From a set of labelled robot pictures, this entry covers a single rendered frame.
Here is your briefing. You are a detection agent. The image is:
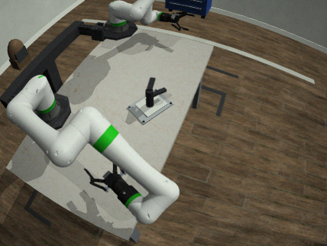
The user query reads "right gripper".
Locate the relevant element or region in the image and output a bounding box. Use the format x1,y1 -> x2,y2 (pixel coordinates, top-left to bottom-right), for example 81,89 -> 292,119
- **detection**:
84,164 -> 129,195

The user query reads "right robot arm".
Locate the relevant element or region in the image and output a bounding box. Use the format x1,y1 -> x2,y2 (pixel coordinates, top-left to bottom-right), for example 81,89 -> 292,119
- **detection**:
6,75 -> 180,225

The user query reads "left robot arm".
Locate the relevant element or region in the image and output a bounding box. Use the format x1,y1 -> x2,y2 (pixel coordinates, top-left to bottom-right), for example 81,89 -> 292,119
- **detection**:
98,0 -> 169,34

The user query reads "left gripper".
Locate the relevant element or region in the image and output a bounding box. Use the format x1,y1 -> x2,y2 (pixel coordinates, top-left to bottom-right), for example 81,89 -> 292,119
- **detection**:
166,11 -> 195,31

